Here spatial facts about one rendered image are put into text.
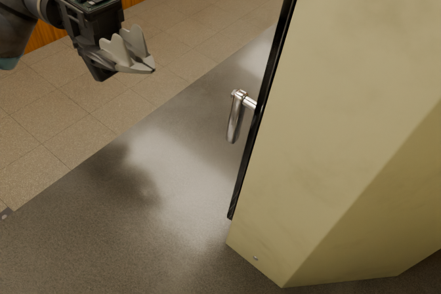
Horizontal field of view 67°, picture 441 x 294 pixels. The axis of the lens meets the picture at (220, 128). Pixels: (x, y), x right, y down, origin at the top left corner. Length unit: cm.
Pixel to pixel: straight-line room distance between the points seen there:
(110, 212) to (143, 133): 18
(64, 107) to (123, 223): 160
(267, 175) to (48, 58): 226
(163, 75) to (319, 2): 207
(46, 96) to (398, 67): 212
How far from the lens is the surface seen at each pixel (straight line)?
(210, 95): 78
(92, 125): 201
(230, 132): 44
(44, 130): 206
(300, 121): 30
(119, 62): 52
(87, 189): 64
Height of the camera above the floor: 147
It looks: 49 degrees down
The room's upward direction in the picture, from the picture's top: 9 degrees clockwise
